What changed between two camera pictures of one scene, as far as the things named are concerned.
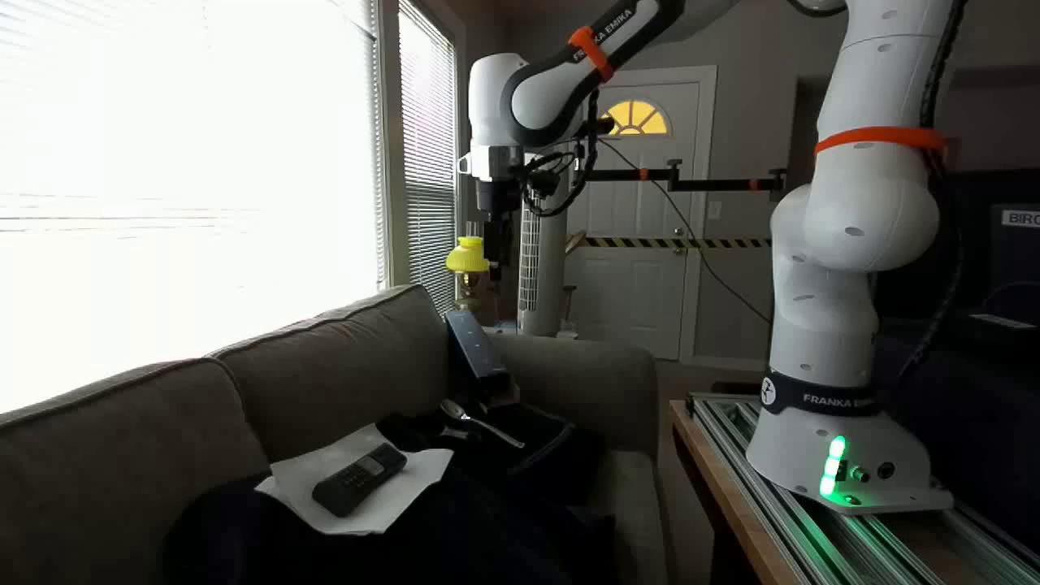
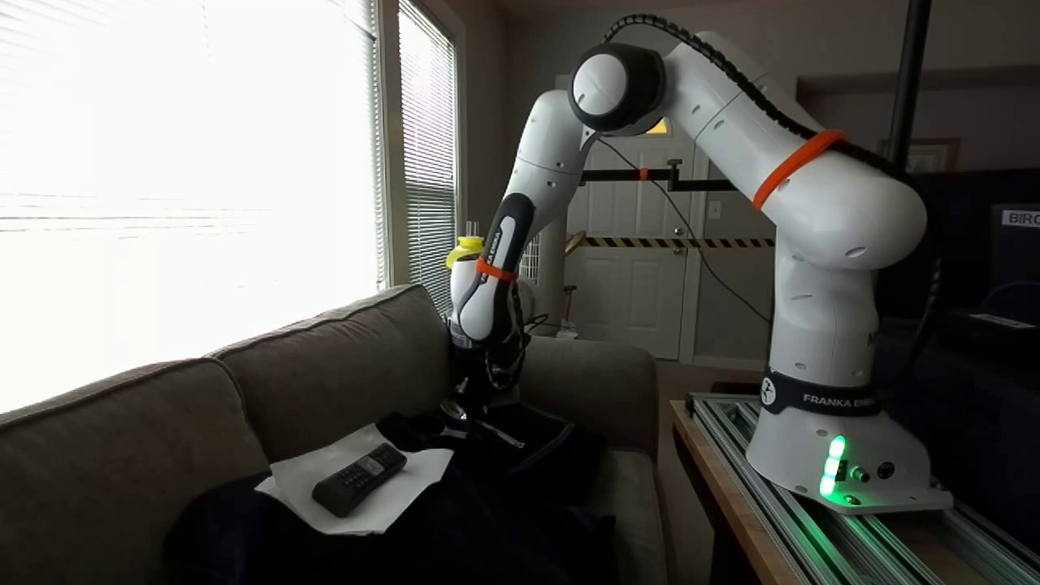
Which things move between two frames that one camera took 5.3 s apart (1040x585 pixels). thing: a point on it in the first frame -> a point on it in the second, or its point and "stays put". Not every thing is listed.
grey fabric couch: x=99 y=476 stays put
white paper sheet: x=293 y=483 stays put
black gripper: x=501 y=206 -> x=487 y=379
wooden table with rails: x=800 y=540 stays put
